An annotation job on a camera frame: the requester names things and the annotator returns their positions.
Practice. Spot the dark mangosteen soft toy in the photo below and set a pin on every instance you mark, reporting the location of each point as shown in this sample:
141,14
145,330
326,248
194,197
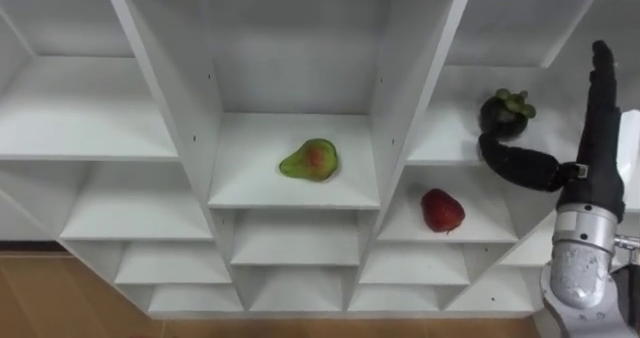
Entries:
502,115

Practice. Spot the white cubby shelf unit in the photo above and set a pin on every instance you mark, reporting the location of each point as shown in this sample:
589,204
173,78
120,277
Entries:
295,58

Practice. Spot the red strawberry soft toy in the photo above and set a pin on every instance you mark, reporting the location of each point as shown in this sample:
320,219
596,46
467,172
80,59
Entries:
441,210

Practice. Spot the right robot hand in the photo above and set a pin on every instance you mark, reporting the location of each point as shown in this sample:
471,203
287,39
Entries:
597,148

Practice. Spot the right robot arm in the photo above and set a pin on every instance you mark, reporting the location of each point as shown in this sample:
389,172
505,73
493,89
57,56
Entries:
587,268

